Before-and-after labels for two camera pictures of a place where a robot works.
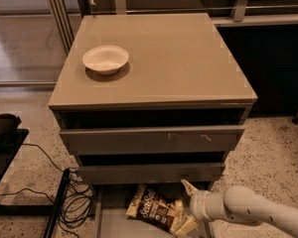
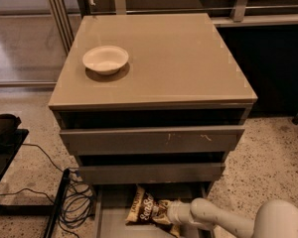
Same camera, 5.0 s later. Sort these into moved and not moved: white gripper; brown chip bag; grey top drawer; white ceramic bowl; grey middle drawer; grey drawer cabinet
Moved: white gripper; brown chip bag
Not moved: grey drawer cabinet; grey middle drawer; white ceramic bowl; grey top drawer
